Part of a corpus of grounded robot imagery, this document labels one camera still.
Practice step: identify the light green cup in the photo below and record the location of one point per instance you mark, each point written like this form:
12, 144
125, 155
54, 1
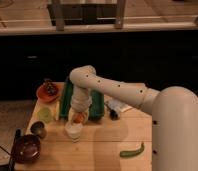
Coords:
45, 115

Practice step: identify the small metal cup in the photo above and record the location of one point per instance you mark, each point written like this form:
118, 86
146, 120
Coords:
38, 129

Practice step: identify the orange plate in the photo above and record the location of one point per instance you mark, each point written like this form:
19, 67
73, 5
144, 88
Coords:
46, 95

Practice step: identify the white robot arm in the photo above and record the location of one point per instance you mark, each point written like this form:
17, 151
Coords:
174, 112

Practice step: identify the dark pine cone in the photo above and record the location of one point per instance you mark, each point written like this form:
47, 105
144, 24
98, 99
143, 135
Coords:
50, 88

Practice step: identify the black spoon handle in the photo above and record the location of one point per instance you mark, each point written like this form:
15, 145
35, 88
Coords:
13, 157

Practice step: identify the white paper packet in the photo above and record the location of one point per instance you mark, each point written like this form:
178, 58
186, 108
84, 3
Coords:
117, 105

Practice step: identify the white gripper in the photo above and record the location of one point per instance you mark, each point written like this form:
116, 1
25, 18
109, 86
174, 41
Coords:
79, 106

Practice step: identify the small orange apple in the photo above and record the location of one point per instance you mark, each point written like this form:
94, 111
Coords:
79, 118

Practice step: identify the green plastic tray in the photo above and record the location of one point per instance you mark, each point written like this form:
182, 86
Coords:
96, 109

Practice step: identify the white paper cup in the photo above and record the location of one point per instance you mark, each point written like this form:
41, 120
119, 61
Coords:
73, 130

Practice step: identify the dark brown bowl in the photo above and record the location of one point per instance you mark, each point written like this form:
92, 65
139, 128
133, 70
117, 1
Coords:
28, 148

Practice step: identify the green chili pepper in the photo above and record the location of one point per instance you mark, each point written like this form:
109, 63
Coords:
132, 153

